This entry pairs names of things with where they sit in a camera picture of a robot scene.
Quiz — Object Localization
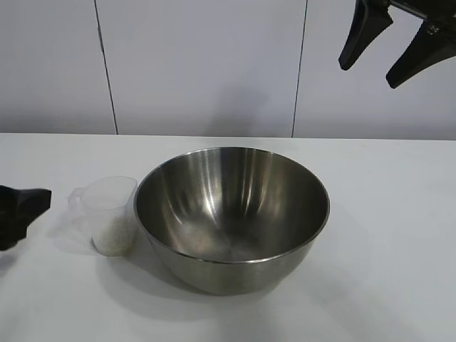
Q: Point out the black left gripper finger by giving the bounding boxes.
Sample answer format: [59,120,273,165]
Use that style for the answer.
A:
[0,185,53,222]
[0,217,29,252]

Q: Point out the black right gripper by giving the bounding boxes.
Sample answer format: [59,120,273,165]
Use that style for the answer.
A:
[338,0,456,89]

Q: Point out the translucent plastic measuring cup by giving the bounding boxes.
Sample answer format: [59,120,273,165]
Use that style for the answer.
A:
[67,177,140,257]

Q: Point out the white rice grains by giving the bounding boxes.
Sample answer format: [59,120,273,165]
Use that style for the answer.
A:
[90,217,138,257]

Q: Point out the stainless steel mixing bowl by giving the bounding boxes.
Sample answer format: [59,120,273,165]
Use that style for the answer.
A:
[133,146,331,296]

